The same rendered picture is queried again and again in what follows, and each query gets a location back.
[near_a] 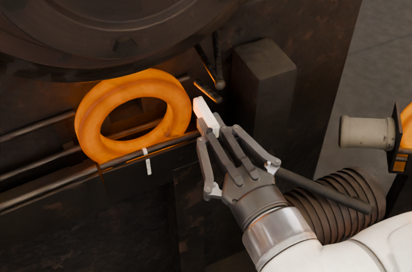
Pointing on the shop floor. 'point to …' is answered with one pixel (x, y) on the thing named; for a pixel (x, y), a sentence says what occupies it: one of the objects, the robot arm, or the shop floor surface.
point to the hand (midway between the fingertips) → (206, 117)
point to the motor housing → (333, 221)
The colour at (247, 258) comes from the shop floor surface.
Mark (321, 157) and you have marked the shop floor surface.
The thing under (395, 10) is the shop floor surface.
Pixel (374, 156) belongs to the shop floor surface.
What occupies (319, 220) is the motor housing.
